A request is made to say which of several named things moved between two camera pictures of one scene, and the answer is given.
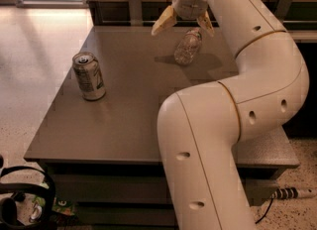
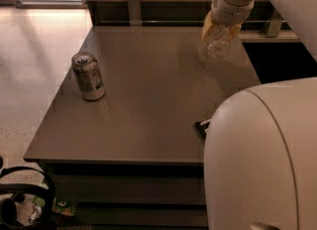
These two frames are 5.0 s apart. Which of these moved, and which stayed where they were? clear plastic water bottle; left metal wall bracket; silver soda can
Moved: clear plastic water bottle
Stayed: left metal wall bracket; silver soda can
